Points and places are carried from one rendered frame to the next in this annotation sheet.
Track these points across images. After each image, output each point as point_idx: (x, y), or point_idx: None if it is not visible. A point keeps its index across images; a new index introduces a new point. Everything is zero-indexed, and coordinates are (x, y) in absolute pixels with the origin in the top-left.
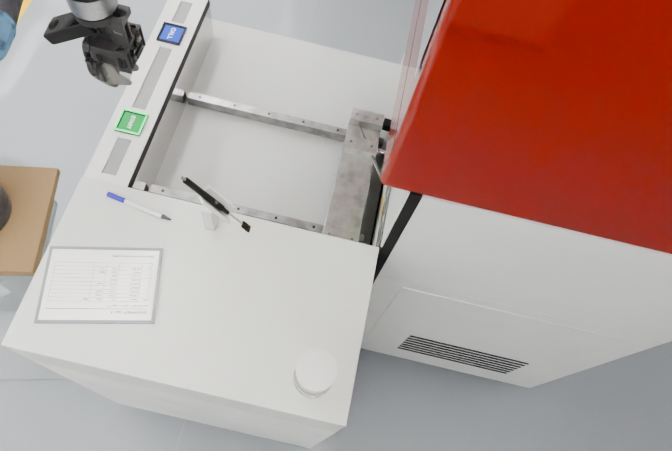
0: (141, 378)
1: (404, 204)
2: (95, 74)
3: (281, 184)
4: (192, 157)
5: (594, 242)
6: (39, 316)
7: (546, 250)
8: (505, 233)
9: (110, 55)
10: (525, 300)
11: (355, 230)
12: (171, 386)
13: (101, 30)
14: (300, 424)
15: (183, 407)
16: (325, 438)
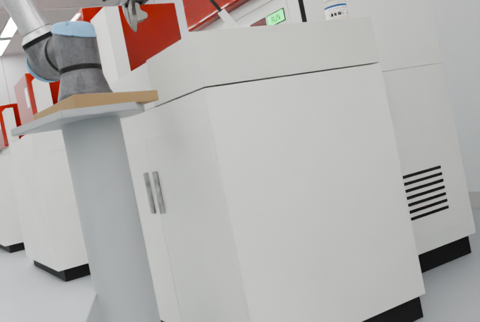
0: (273, 25)
1: None
2: (134, 2)
3: None
4: None
5: None
6: None
7: None
8: None
9: None
10: (379, 57)
11: None
12: (289, 28)
13: None
14: (363, 67)
15: (308, 172)
16: (392, 127)
